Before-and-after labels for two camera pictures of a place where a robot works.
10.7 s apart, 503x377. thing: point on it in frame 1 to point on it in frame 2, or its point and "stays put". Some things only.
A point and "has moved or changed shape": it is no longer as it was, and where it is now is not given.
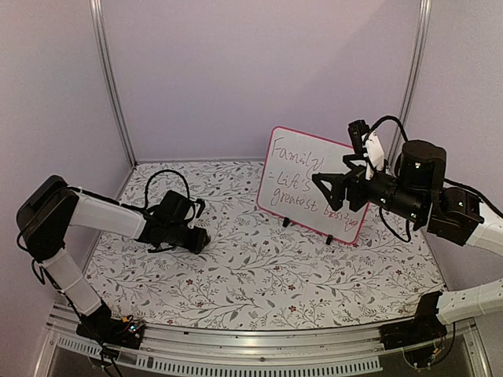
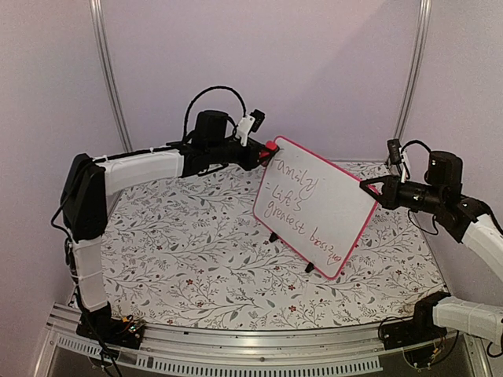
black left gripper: (196, 243) to (254, 151)
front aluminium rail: (262, 352) stays put
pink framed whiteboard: (288, 192) has moved or changed shape
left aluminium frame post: (96, 9) stays put
